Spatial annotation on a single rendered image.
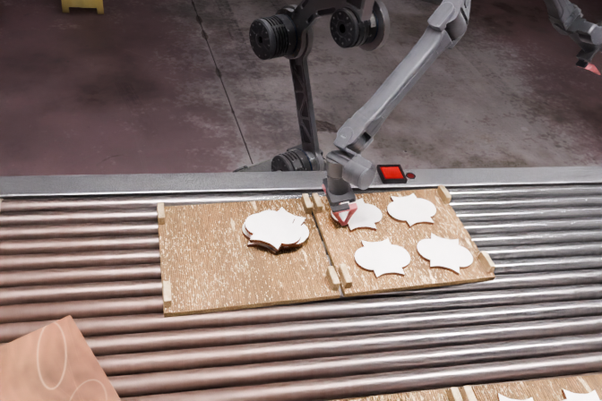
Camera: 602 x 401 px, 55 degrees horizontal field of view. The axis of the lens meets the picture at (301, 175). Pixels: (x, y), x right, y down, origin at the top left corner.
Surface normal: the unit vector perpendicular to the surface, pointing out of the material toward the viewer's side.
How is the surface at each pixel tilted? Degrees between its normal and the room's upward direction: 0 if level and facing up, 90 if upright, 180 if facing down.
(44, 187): 0
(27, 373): 0
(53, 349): 0
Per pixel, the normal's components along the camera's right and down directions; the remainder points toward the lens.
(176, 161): 0.12, -0.77
